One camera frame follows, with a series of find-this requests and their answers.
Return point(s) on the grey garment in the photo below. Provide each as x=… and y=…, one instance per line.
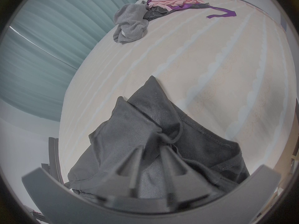
x=130, y=20

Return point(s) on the blue-green curtain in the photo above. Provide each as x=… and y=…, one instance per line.
x=70, y=13
x=28, y=78

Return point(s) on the bed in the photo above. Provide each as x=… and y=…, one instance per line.
x=210, y=55

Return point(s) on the pile of clothes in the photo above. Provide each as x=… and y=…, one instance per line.
x=172, y=0

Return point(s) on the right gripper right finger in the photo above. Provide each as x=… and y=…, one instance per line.
x=177, y=183

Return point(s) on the black T-shirt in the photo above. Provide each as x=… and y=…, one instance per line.
x=151, y=115

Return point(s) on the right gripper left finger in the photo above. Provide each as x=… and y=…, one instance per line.
x=123, y=183

